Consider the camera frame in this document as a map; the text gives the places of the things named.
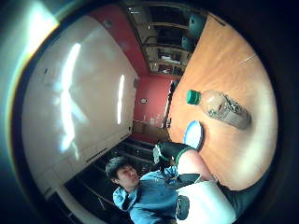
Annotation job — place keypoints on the white plate with blue rim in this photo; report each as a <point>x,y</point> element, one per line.
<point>193,135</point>

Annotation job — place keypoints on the brown wooden cabinet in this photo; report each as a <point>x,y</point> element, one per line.
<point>146,130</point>

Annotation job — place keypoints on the the person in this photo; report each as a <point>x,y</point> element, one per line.
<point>149,196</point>

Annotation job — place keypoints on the black chair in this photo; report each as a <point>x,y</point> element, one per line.
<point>170,99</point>

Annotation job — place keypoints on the plastic bottle with green cap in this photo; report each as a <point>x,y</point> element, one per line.
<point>222,109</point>

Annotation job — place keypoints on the long ceiling lamp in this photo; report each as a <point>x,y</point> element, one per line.
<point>120,99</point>
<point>69,93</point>

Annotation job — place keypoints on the wooden shelf unit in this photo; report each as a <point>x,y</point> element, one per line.
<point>165,46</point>

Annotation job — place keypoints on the teal chair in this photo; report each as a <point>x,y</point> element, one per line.
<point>188,43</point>
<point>196,25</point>

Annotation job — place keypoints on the thin white stick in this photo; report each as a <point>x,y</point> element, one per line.
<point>247,59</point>

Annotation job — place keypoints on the round wall fixture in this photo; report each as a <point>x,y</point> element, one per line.
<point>143,100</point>

